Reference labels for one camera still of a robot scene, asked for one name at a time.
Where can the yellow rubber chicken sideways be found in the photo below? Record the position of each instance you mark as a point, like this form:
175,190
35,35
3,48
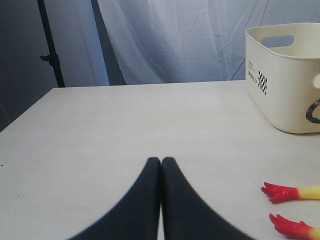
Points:
278,194

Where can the black stand pole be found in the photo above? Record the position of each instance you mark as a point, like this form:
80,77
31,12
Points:
52,58

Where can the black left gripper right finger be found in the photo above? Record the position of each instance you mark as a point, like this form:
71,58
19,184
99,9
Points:
185,215

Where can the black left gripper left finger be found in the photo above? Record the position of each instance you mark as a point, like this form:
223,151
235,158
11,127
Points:
136,215

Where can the cream bin marked O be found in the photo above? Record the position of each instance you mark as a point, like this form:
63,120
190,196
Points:
282,62

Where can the pale blue backdrop curtain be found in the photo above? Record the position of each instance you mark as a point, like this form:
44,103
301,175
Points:
128,42

